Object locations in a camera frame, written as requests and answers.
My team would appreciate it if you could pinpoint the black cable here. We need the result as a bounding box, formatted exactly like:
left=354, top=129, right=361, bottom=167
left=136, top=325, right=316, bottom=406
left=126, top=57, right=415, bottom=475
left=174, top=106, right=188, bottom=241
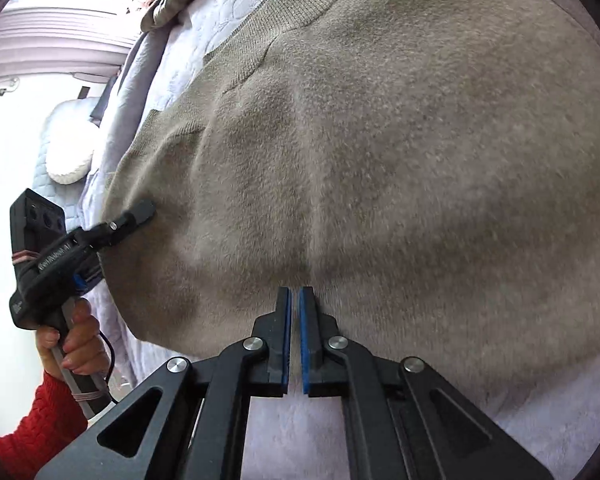
left=97, top=331, right=120, bottom=406

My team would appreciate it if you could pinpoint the beige knit sweater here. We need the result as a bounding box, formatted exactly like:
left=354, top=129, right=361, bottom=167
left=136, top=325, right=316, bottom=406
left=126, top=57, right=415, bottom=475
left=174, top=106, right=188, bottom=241
left=97, top=0, right=600, bottom=402

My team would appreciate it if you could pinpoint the white fluffy cushion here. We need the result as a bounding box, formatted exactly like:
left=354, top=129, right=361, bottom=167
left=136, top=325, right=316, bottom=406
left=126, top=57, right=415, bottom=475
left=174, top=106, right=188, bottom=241
left=45, top=129, right=94, bottom=185

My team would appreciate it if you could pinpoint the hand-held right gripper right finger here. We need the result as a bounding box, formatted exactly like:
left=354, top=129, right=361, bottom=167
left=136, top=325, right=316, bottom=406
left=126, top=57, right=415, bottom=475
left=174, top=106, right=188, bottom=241
left=299, top=286, right=554, bottom=480

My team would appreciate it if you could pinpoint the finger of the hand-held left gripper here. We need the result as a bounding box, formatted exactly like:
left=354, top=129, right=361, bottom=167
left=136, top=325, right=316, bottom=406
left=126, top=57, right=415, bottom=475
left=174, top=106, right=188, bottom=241
left=75, top=255, right=106, bottom=294
left=81, top=199, right=157, bottom=251

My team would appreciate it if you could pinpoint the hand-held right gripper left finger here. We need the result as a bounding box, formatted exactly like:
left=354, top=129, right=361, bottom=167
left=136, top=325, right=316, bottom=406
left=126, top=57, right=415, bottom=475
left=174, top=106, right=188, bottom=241
left=35, top=286, right=293, bottom=480

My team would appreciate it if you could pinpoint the lavender quilted bedspread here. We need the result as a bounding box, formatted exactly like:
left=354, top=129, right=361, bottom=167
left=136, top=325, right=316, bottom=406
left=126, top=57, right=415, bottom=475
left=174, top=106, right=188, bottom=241
left=80, top=0, right=600, bottom=480

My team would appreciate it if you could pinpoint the person's left hand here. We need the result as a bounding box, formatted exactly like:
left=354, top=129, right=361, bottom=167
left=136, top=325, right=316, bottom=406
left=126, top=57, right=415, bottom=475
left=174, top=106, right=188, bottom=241
left=34, top=298, right=114, bottom=382

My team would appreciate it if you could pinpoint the dark cloth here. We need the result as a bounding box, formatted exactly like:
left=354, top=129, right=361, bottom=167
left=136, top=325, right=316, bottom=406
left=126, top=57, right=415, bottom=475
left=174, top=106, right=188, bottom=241
left=87, top=76, right=117, bottom=127

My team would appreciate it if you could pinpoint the person's left forearm red sleeve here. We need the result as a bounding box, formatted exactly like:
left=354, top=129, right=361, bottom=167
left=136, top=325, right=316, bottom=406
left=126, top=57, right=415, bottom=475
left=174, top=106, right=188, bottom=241
left=0, top=372, right=89, bottom=480

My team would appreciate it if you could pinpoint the grey lilac blanket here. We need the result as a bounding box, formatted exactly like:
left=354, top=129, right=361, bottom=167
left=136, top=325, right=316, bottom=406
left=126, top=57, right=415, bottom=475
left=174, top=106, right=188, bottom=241
left=80, top=35, right=173, bottom=231

